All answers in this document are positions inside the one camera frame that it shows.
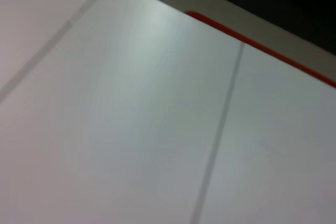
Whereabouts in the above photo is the red edge strip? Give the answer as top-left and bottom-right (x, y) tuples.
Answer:
(184, 10), (336, 89)

